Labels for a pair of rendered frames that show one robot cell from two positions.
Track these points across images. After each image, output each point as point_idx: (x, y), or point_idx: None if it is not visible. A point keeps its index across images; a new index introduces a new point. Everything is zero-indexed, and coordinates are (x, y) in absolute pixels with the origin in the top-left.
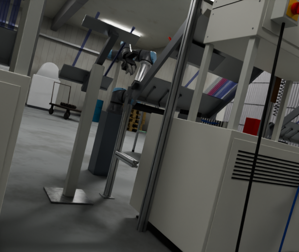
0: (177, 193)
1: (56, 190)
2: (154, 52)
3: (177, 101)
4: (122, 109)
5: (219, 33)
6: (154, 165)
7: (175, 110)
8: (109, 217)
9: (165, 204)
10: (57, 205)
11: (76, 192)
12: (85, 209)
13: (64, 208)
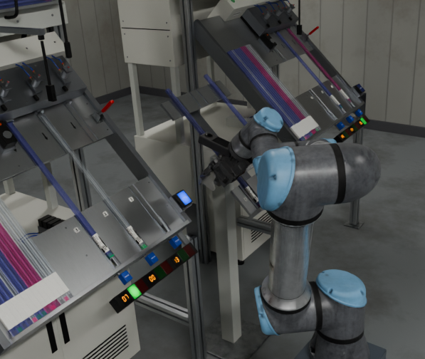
0: None
1: (253, 335)
2: (267, 151)
3: (75, 191)
4: (315, 345)
5: None
6: None
7: (77, 202)
8: (152, 336)
9: None
10: (213, 314)
11: (234, 352)
12: (187, 330)
13: (203, 316)
